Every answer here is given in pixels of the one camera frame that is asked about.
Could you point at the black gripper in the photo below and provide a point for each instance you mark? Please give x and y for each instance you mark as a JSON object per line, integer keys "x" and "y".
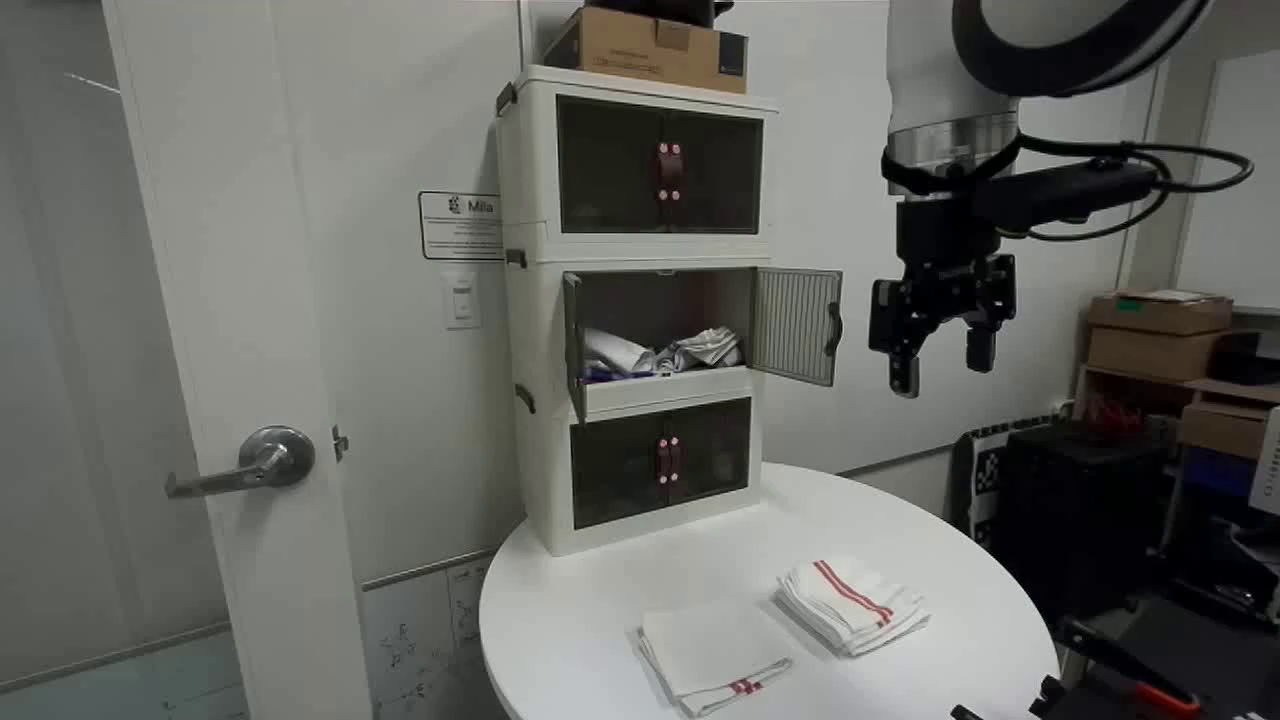
{"x": 951, "y": 274}

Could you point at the white cloth with blue stripes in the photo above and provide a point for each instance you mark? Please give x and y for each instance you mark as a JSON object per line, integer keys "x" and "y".
{"x": 677, "y": 358}

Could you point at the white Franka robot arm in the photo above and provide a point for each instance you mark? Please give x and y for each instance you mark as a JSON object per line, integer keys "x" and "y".
{"x": 940, "y": 63}

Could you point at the smoked translucent cabinet door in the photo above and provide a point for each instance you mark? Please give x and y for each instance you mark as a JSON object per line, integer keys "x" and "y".
{"x": 798, "y": 327}

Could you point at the crumpled blue patterned cloth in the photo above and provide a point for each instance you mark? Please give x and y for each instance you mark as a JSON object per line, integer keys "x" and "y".
{"x": 722, "y": 344}

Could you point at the folded cloth with red stripe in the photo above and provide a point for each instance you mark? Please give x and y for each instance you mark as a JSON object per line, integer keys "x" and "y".
{"x": 852, "y": 602}

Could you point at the rolled white cloth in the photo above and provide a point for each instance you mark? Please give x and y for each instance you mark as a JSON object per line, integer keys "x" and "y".
{"x": 614, "y": 354}

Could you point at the folded cloth with red mark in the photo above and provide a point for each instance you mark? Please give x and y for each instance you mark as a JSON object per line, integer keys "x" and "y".
{"x": 704, "y": 648}

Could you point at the white stacked cabinet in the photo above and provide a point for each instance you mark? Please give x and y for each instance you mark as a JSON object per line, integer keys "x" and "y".
{"x": 533, "y": 335}

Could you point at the black and white panel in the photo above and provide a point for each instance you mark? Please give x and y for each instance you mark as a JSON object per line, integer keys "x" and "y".
{"x": 983, "y": 482}

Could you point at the large cardboard box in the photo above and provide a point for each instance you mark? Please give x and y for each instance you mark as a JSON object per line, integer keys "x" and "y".
{"x": 1147, "y": 354}

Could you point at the black case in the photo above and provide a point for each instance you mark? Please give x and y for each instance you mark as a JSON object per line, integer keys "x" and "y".
{"x": 1083, "y": 515}

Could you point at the flat cardboard box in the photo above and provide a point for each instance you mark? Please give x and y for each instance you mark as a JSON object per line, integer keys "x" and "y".
{"x": 1163, "y": 308}

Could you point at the small cardboard box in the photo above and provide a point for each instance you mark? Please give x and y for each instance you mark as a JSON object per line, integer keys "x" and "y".
{"x": 1220, "y": 428}

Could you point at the blue bin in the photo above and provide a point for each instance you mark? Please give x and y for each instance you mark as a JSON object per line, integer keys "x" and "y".
{"x": 1218, "y": 477}

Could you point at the brown cardboard box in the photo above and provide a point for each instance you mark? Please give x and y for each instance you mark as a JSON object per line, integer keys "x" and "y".
{"x": 655, "y": 48}

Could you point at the black object on cardboard box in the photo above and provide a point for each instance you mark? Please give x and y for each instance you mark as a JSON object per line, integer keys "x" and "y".
{"x": 674, "y": 11}

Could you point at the door latch plate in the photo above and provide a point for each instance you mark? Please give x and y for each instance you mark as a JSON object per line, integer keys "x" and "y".
{"x": 343, "y": 442}

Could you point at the white door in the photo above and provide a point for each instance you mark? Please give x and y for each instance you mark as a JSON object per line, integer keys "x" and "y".
{"x": 226, "y": 267}

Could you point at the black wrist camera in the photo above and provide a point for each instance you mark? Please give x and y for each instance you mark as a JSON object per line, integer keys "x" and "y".
{"x": 1064, "y": 191}

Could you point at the small white wall plate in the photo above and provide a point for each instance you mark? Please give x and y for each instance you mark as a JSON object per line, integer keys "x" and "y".
{"x": 462, "y": 300}

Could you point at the wall sign plate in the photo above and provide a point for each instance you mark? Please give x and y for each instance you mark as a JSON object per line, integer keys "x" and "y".
{"x": 459, "y": 225}

